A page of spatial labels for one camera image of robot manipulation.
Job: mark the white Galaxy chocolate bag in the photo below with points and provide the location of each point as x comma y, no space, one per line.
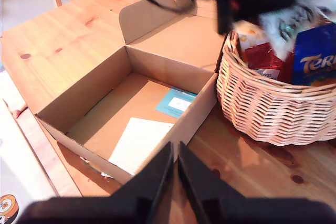
275,32

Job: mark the red white mini bunnies bag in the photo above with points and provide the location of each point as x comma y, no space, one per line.
262,58

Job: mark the blue Terry's orange eggs bag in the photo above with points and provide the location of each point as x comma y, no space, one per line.
315,61

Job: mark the brown cardboard box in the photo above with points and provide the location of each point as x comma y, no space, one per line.
86,87

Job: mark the white paper sheet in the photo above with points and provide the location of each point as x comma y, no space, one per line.
141,145

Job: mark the teal paper card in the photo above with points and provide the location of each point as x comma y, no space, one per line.
176,102

